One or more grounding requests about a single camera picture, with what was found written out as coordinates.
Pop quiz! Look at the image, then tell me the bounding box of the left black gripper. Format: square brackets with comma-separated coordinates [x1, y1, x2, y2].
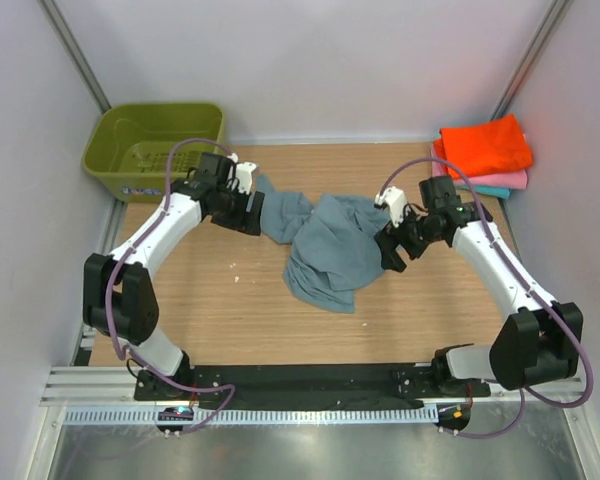
[212, 184, 264, 236]

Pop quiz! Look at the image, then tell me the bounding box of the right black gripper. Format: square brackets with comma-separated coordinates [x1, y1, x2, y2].
[374, 201, 442, 273]

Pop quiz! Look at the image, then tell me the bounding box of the grey-blue t shirt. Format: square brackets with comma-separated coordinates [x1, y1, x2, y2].
[257, 175, 389, 314]

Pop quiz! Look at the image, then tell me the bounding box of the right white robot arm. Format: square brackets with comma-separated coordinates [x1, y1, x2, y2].
[374, 176, 583, 396]

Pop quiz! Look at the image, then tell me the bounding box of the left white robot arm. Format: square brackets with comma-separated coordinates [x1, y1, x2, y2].
[82, 153, 264, 400]

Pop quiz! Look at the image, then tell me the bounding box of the teal folded t shirt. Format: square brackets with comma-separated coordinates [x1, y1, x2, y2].
[474, 185, 512, 200]

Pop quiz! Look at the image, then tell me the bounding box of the olive green plastic basket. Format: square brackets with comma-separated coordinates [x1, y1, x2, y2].
[82, 102, 227, 203]

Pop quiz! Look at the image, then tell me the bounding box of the pink folded t shirt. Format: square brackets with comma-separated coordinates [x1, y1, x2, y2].
[430, 140, 528, 190]

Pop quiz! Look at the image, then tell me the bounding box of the orange folded t shirt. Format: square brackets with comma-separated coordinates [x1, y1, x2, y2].
[433, 114, 533, 177]

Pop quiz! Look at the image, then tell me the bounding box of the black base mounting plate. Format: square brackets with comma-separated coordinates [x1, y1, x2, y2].
[133, 363, 492, 412]

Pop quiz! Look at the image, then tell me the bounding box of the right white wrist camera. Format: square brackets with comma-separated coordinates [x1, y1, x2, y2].
[374, 186, 407, 227]

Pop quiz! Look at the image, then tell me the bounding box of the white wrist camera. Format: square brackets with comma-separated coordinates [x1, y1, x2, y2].
[235, 162, 259, 194]
[374, 186, 407, 227]

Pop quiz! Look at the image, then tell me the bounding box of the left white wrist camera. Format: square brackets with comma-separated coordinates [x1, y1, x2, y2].
[235, 162, 259, 194]

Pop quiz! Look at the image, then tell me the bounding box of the white slotted cable duct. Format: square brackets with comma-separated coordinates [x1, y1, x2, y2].
[63, 405, 438, 427]

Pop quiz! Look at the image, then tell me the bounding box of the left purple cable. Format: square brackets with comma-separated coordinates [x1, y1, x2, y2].
[104, 138, 237, 437]

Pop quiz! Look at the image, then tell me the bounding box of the aluminium frame rail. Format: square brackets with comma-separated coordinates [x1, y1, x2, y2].
[39, 362, 589, 407]

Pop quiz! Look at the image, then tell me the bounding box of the left corner aluminium post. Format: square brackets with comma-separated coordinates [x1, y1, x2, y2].
[38, 0, 111, 113]

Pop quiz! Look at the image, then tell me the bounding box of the corner aluminium post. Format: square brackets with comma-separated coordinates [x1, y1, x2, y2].
[38, 0, 111, 113]
[490, 0, 574, 120]

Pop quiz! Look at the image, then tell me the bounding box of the right corner aluminium post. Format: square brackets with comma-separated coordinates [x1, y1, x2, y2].
[490, 0, 574, 120]

